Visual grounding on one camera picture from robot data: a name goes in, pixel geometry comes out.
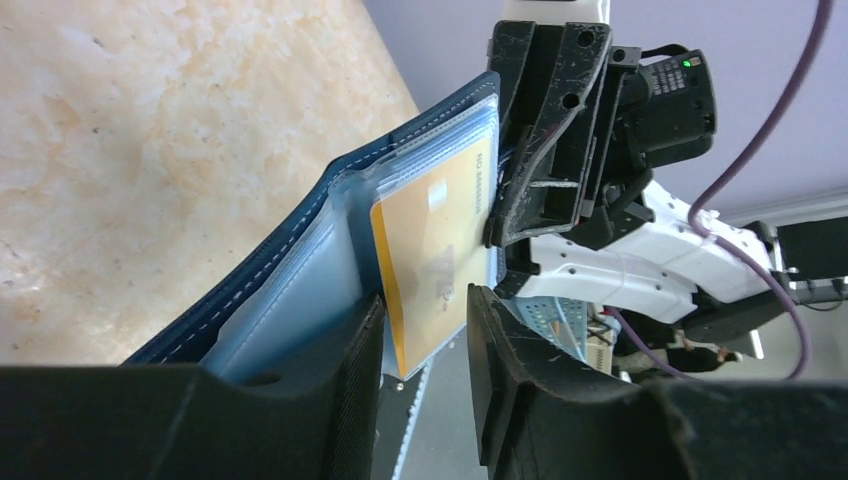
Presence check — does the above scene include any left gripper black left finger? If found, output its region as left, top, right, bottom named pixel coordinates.
left=1, top=295, right=386, bottom=479

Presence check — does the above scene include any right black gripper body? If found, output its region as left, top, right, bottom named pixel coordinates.
left=503, top=44, right=716, bottom=297

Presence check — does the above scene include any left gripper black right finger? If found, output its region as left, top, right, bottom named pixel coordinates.
left=467, top=285, right=847, bottom=479

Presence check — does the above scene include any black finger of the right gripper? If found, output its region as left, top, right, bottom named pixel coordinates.
left=483, top=23, right=612, bottom=247
left=488, top=20, right=536, bottom=143

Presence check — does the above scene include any blue leather card holder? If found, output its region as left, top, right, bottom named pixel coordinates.
left=129, top=72, right=500, bottom=383

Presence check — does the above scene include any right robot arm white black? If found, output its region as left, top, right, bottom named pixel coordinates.
left=484, top=20, right=799, bottom=328

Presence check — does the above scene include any gold credit card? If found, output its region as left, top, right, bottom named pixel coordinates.
left=369, top=132, right=497, bottom=380

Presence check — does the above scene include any person in background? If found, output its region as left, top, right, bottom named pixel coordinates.
left=612, top=330, right=744, bottom=383

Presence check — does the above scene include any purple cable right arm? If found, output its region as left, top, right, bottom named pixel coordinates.
left=606, top=0, right=835, bottom=382

